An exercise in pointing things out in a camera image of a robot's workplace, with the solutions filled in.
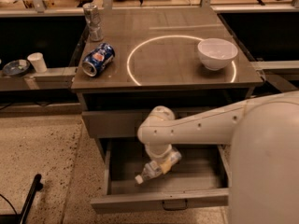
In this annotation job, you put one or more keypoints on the silver tall can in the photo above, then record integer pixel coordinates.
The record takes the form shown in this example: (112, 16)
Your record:
(93, 20)

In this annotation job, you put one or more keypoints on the white paper cup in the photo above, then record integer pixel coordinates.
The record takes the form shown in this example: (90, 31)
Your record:
(37, 61)

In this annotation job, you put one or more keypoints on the white ceramic bowl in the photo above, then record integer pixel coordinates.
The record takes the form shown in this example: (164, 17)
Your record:
(216, 53)

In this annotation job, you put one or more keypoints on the blue soda can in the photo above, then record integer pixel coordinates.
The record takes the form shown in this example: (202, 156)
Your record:
(97, 60)

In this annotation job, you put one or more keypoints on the grey top drawer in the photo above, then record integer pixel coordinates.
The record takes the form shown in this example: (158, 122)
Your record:
(114, 123)

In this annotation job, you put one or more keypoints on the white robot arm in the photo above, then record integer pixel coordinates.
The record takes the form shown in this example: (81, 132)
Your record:
(263, 134)

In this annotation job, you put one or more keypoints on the clear plastic water bottle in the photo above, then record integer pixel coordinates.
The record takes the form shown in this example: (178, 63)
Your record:
(152, 169)

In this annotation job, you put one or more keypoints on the grey side shelf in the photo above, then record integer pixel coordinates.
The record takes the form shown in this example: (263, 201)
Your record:
(52, 79)

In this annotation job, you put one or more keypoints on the grey open middle drawer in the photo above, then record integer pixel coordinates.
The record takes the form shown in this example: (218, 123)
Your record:
(200, 179)

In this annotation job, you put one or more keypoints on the dark round plate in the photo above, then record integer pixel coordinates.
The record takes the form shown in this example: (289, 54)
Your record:
(16, 68)

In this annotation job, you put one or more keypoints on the black stand base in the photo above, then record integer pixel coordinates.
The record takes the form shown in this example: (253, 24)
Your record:
(21, 217)

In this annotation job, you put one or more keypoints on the grey drawer cabinet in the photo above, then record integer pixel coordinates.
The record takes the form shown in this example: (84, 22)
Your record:
(156, 63)

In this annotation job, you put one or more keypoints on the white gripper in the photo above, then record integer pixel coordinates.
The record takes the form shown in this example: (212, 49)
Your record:
(162, 157)

